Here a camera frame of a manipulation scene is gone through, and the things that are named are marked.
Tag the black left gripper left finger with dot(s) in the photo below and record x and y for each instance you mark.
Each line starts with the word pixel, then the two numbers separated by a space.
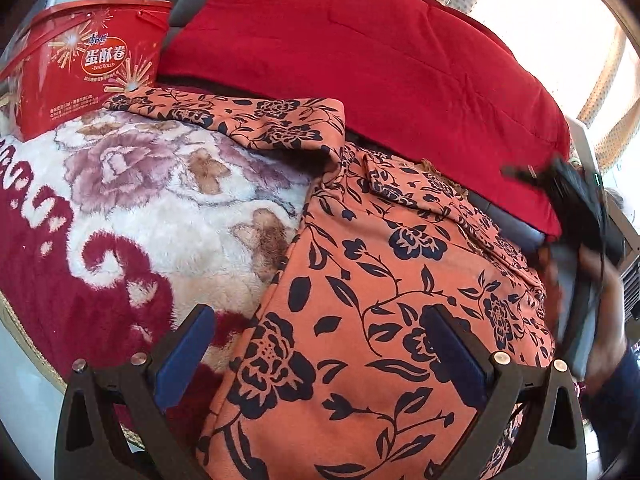
pixel 112 423

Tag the floral plush blanket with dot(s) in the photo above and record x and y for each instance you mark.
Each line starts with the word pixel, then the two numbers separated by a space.
pixel 114 226

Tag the orange floral garment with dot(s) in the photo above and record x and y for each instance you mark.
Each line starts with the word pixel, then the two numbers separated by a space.
pixel 336 378

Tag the person right hand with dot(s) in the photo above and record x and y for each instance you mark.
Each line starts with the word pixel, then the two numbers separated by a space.
pixel 610 343

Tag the red blanket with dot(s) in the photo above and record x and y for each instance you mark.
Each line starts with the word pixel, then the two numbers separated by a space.
pixel 423 80

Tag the red egg roll box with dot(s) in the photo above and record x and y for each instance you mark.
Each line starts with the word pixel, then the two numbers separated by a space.
pixel 75 55

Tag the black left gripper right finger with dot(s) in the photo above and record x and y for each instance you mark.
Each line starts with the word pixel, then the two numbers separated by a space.
pixel 550 443

